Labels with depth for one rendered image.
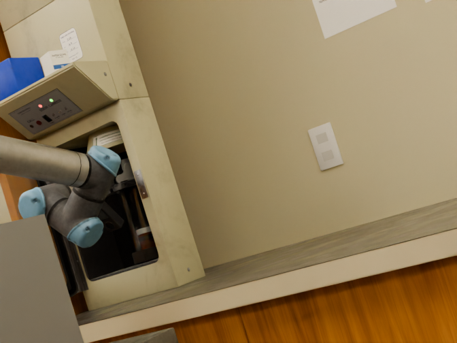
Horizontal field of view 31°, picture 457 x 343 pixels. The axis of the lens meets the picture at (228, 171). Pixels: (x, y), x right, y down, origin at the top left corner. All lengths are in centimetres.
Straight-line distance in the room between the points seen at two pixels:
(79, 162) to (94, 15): 44
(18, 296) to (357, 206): 125
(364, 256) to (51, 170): 70
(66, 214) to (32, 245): 74
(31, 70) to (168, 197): 47
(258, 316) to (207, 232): 94
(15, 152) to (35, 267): 60
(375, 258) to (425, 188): 76
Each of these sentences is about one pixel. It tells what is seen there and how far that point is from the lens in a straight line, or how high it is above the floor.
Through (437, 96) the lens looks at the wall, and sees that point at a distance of 202.
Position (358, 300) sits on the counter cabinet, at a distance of 138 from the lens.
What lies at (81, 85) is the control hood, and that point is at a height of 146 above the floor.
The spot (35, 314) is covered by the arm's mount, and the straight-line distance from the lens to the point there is 107.
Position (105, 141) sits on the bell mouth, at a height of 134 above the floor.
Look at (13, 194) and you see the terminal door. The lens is 213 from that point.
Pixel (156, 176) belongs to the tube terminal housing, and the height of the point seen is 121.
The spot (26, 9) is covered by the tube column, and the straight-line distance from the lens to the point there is 219.
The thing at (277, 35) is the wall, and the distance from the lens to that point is 221.
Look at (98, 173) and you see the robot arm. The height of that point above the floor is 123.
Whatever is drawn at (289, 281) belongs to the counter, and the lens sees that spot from 140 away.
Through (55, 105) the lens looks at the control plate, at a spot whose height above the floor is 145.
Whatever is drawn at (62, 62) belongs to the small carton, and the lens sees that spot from 202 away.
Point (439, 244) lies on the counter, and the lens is 127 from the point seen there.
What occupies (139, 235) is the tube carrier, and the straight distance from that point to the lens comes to 207.
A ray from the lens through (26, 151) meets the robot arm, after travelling 167.
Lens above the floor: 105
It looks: 3 degrees up
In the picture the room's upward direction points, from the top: 18 degrees counter-clockwise
